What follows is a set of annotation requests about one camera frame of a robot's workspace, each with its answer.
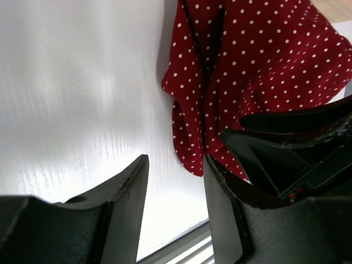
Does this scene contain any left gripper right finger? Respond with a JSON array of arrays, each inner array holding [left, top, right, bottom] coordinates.
[[203, 155, 351, 263]]

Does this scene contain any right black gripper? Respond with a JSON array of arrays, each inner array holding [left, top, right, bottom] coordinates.
[[220, 97, 351, 201]]

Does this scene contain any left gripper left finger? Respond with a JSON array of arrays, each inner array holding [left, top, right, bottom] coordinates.
[[1, 155, 149, 263]]

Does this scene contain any red polka dot cloth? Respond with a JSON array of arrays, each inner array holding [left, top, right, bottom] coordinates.
[[162, 0, 351, 179]]

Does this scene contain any wooden clothes rack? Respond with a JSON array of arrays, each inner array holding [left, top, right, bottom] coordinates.
[[311, 0, 352, 23]]

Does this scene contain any aluminium mounting rail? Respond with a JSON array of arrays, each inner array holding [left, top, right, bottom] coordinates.
[[138, 219, 215, 264]]

